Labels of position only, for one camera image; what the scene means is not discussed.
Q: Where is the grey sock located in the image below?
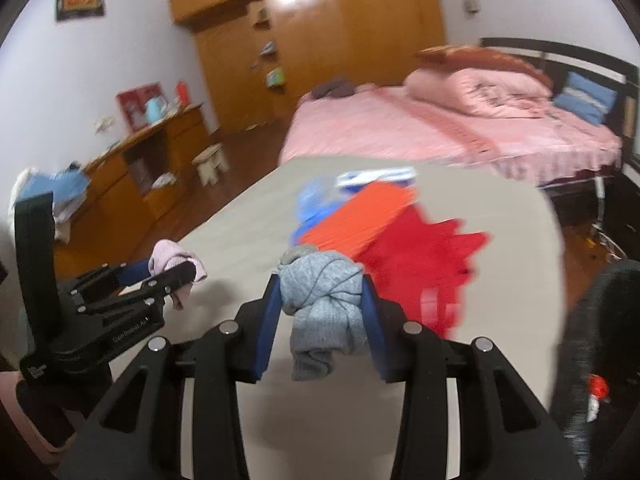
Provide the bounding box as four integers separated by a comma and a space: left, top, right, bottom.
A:
277, 245, 371, 382

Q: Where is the blue pillow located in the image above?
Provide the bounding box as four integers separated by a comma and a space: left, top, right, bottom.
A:
552, 71, 619, 126

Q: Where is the white and blue box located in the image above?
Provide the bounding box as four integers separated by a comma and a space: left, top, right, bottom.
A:
336, 167, 417, 194

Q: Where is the red box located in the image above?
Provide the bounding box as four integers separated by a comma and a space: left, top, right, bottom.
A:
116, 82, 167, 131

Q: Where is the red cloth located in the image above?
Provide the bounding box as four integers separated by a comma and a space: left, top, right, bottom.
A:
352, 205, 493, 342

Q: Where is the wooden wardrobe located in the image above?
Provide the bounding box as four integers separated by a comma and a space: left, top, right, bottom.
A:
167, 0, 447, 134

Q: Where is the dark wooden headboard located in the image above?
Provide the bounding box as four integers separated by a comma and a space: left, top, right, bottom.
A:
479, 37, 640, 139

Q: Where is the black trash bag bin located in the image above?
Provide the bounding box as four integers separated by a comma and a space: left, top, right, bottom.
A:
550, 258, 640, 480

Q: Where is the dark grey clothing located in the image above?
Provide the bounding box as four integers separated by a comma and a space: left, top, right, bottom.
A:
312, 77, 357, 100

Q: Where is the bed with pink sheet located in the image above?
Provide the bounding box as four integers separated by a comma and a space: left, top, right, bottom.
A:
277, 82, 623, 184

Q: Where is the orange ribbed cloth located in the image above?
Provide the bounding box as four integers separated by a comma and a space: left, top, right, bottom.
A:
300, 181, 419, 261

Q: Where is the blue plastic bag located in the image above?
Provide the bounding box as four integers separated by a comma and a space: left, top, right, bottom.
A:
291, 177, 351, 248

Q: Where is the wooden sideboard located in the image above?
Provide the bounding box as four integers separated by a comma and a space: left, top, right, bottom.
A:
52, 102, 211, 281

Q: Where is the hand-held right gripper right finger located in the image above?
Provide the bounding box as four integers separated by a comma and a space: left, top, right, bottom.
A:
360, 274, 584, 480

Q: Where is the pile of blue clothes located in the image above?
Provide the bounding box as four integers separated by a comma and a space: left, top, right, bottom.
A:
10, 161, 91, 241

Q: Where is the folded brown blanket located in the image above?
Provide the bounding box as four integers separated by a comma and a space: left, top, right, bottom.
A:
412, 44, 553, 91

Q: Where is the small white stool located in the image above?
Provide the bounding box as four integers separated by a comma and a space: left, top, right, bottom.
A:
192, 142, 230, 185

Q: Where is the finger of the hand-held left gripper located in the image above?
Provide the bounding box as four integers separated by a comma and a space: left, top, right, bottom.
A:
74, 259, 197, 317
57, 259, 152, 297

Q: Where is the red and white wrapper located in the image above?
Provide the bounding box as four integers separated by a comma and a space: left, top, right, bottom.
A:
585, 374, 611, 423

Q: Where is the light blue kettle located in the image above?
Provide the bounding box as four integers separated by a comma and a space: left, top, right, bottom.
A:
145, 97, 168, 125

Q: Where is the pink sock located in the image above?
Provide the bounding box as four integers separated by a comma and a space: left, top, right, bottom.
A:
149, 240, 208, 311

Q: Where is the folded pink quilt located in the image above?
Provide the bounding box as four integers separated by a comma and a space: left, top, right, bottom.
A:
402, 66, 553, 119

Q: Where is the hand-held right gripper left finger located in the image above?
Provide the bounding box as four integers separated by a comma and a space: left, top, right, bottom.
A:
60, 273, 282, 480

